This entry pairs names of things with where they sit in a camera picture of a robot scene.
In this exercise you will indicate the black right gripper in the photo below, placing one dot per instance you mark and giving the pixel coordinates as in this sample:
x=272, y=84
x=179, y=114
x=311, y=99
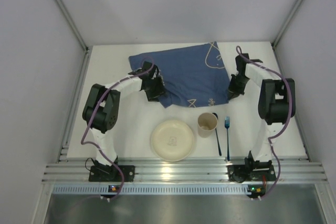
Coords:
x=234, y=87

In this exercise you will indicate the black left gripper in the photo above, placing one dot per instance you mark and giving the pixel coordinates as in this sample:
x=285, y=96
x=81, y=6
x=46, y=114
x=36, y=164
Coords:
x=154, y=92

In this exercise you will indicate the blue cloth placemat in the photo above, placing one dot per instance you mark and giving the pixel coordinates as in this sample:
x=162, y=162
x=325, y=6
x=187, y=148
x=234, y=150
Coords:
x=193, y=76

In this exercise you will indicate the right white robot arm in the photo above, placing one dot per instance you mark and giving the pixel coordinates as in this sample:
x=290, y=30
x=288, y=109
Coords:
x=276, y=106

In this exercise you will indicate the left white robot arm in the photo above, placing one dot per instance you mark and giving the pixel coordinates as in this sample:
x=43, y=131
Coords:
x=102, y=107

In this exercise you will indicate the blue metal fork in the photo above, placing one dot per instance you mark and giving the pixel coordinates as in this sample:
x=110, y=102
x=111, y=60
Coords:
x=227, y=125

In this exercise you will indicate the beige cup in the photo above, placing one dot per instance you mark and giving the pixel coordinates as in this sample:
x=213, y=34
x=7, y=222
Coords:
x=206, y=124

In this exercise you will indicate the dark blue spoon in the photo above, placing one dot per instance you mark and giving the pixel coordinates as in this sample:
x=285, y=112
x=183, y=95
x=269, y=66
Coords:
x=217, y=138

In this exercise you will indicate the cream round plate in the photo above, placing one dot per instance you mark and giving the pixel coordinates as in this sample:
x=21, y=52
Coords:
x=172, y=140

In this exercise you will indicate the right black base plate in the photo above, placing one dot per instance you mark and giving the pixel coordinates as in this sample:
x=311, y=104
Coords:
x=241, y=173

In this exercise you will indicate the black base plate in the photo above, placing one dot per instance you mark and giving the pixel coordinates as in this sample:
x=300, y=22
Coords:
x=111, y=174
x=241, y=173

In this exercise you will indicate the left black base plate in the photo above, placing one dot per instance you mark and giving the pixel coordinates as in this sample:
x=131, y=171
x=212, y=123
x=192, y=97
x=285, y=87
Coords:
x=111, y=174

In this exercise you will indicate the aluminium frame rail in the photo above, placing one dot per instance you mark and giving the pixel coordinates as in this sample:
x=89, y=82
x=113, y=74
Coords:
x=190, y=170

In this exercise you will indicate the slotted grey cable duct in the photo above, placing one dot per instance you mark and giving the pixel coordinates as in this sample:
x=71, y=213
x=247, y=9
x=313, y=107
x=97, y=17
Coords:
x=156, y=189

